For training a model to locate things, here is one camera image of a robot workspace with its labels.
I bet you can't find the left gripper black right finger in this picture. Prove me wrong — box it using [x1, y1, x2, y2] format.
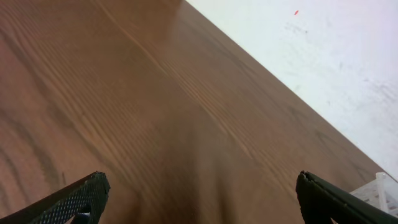
[295, 170, 397, 224]

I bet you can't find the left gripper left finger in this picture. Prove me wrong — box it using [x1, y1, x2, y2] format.
[1, 171, 110, 224]

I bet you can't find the clear plastic basket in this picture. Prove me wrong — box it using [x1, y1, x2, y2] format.
[351, 172, 398, 218]

